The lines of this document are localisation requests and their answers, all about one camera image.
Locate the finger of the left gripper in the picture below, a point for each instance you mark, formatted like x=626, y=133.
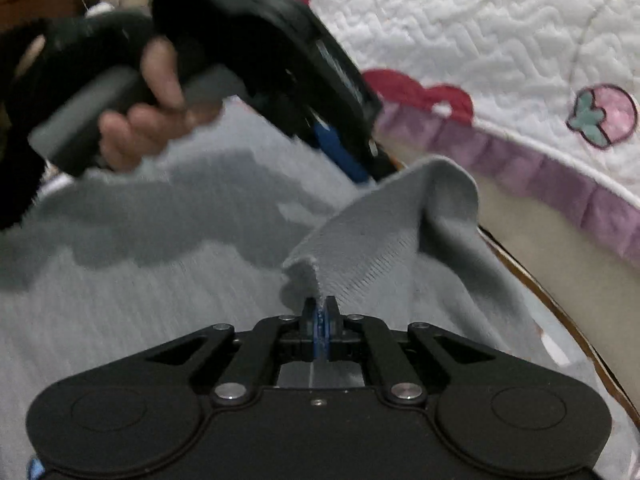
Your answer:
x=331, y=145
x=381, y=165

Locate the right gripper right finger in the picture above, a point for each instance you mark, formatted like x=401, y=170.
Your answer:
x=368, y=342

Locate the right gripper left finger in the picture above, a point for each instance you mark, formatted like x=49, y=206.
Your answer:
x=273, y=342

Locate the grey knit sweater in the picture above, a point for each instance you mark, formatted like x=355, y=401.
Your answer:
x=233, y=226

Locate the person left hand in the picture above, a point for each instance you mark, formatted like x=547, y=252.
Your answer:
x=146, y=130

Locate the white red bear quilt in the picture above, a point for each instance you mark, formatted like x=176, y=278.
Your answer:
x=542, y=96

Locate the cream mattress side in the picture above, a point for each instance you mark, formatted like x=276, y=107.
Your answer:
x=578, y=239

